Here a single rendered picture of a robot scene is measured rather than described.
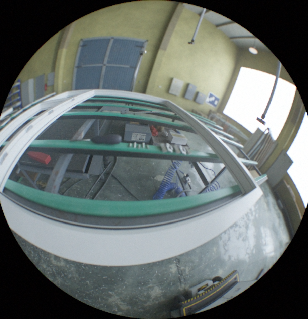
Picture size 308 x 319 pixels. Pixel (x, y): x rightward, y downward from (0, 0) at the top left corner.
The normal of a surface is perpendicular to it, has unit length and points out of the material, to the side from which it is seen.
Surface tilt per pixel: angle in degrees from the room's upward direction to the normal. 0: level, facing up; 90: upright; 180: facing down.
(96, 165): 0
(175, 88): 90
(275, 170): 90
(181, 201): 0
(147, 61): 90
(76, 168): 0
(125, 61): 90
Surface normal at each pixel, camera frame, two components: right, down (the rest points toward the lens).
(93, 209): 0.26, -0.72
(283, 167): -0.95, -0.06
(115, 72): 0.19, 0.69
